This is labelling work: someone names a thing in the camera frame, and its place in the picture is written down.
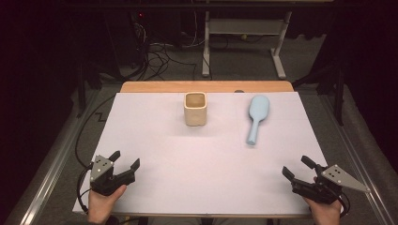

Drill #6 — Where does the tangle of floor cables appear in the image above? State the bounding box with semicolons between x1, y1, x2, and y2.
130;12;199;81

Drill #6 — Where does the person's left hand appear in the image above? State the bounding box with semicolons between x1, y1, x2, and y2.
87;185;128;224

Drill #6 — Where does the hand-held gripper cable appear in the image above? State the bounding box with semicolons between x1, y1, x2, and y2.
338;190;351;218
76;164;94;215

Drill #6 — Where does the beige square cup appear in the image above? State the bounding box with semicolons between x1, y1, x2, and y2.
183;91;208;128

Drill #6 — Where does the metal floor rail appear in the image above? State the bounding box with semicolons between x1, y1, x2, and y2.
318;93;398;225
18;90;101;225

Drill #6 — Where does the person's right hand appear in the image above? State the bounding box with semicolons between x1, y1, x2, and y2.
304;197;342;225

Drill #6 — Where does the dark equipment with red light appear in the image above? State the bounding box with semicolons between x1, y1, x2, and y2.
104;8;148;68

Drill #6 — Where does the white table sheet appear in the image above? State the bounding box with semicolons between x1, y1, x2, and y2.
72;91;347;217

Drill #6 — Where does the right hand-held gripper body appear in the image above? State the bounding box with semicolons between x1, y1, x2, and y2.
291;164;371;205

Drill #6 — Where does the light blue hairbrush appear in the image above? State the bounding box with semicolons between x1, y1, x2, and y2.
246;95;270;146

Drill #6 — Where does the long black floor cable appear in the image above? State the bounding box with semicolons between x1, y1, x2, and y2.
74;94;116;169

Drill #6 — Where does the right hand-held gripper cable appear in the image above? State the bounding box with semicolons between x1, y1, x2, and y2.
338;190;351;218

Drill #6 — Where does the white metal desk frame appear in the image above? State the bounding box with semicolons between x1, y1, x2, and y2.
201;10;294;80

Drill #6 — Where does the black metal stand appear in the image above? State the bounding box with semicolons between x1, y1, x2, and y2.
292;62;346;127
76;60;102;119

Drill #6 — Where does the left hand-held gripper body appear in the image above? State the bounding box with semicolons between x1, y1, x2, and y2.
90;155;136;197

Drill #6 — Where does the left hand-held gripper cable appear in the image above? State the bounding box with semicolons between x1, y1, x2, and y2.
76;164;94;215

